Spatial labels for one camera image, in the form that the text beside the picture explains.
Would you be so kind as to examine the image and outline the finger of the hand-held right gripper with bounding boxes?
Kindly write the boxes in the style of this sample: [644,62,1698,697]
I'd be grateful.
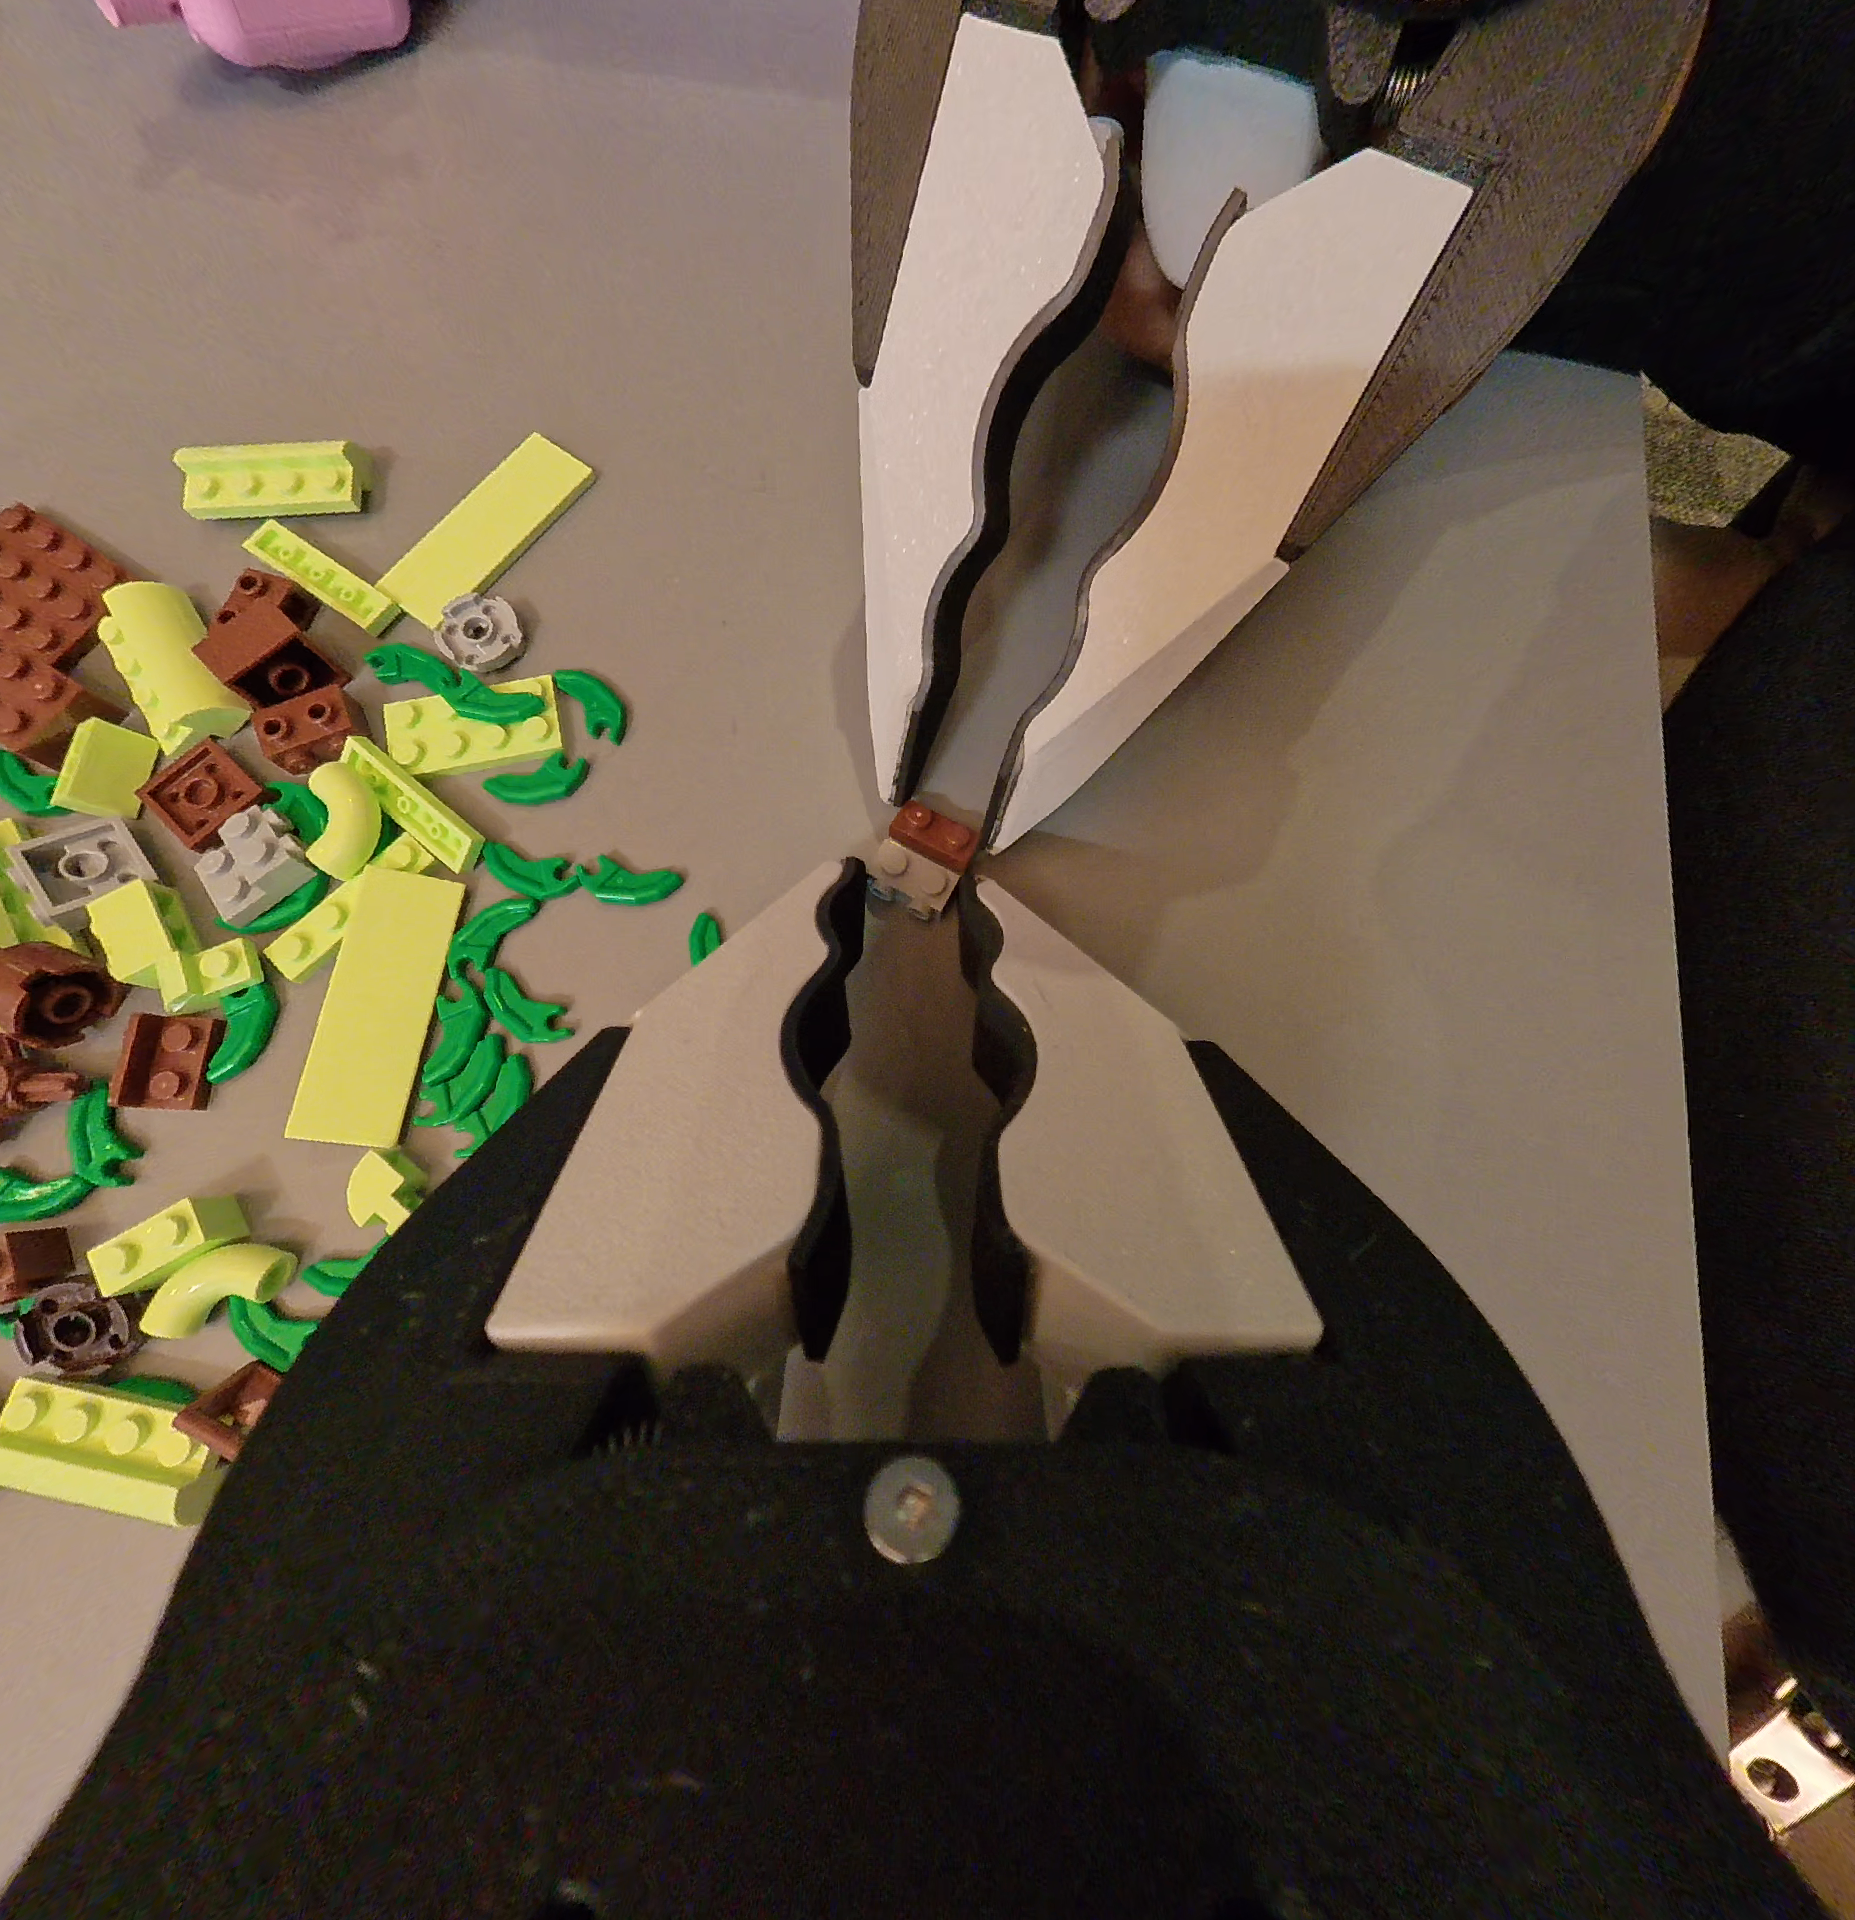
[986,147,1479,857]
[857,17,1126,820]

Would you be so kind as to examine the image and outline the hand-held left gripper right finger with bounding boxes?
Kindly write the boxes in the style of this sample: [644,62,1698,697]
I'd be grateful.
[963,876,1325,1367]

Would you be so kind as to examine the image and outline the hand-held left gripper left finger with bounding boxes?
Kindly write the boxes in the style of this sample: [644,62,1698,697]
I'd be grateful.
[483,859,866,1367]

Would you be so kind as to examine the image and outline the person's right forearm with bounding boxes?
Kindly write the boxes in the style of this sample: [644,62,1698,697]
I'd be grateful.
[1511,0,1855,490]

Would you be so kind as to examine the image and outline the pile of lime toy bricks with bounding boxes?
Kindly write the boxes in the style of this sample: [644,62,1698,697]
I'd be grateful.
[0,434,599,1526]

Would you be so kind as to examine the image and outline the grey round toy plate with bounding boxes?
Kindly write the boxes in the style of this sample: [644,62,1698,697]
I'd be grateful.
[432,590,529,669]

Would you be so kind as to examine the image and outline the grey round toy brick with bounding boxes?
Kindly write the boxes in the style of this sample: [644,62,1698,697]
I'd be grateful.
[15,1283,132,1377]

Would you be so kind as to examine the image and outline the grey square toy plate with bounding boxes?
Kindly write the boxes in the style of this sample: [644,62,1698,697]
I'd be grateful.
[9,820,149,908]

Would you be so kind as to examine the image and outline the person's black clothing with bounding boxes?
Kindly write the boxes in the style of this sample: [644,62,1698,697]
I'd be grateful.
[1660,495,1855,1743]

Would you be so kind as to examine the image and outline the pink toy figure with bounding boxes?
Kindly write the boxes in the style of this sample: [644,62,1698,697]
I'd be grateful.
[92,0,413,69]

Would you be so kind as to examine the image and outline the grey bracket toy brick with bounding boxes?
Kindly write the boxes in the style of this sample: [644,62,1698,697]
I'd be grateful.
[192,807,329,925]

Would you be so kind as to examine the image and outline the metal chair bracket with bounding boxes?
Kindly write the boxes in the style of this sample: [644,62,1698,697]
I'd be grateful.
[1729,1678,1855,1831]

